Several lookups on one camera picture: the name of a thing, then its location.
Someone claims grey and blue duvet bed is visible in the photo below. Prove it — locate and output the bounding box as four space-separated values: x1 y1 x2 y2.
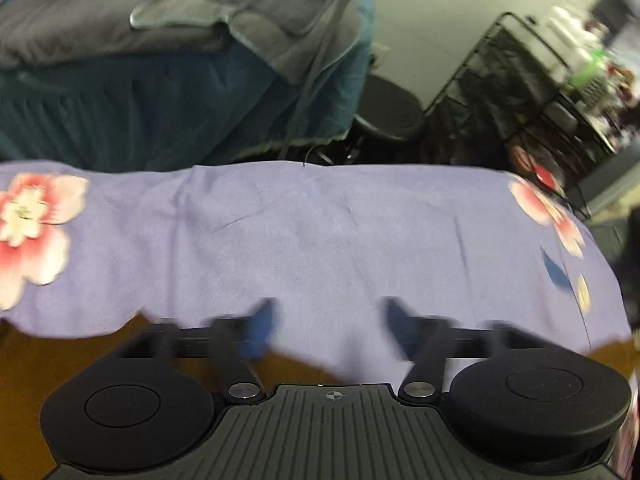
0 0 376 172

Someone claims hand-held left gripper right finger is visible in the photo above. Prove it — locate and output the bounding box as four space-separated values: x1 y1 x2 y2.
384 299 542 404

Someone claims black wire rack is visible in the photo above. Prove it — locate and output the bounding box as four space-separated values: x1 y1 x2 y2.
424 10 622 211

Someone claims green bottle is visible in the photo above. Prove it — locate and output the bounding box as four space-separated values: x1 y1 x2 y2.
570 47 610 88

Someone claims black round stool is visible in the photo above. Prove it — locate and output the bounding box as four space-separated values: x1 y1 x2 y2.
354 76 426 163

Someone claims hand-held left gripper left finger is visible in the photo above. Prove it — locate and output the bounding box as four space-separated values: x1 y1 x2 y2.
120 299 279 404

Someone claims red round object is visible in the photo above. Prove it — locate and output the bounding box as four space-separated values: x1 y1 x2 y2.
532 166 558 190

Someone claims brown knit garment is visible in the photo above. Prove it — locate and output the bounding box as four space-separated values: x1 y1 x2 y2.
0 310 640 480

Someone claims purple floral blanket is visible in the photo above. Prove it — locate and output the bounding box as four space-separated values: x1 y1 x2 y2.
0 160 633 386

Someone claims grey duvet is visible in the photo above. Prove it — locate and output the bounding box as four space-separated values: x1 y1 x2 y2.
0 0 241 71

